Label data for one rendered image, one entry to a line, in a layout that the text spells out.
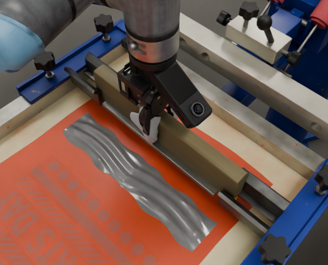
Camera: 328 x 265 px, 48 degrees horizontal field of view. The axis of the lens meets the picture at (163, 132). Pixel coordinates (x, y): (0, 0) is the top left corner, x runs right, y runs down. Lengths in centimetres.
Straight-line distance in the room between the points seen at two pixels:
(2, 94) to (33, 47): 183
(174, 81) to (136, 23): 12
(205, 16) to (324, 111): 191
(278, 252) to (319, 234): 124
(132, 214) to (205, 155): 18
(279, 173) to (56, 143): 45
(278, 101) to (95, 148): 38
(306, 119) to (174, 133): 26
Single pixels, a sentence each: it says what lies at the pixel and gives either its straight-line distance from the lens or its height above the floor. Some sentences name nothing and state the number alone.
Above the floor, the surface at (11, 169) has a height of 96.
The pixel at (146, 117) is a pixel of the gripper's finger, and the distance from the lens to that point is 60.
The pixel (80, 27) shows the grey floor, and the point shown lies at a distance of 254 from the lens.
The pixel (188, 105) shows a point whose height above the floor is 115.
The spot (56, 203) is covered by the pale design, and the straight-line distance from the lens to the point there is 71.
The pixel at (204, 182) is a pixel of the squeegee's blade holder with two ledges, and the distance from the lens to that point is 66.
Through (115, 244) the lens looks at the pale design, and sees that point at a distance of 66.
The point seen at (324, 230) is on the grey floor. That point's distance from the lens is 182.
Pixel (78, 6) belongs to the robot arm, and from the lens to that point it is 48.
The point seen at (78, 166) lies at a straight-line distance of 74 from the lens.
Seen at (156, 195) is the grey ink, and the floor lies 96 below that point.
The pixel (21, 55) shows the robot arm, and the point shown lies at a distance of 43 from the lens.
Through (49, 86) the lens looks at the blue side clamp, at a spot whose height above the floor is 100.
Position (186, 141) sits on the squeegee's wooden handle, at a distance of 63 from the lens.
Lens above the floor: 158
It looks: 56 degrees down
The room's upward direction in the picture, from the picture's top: straight up
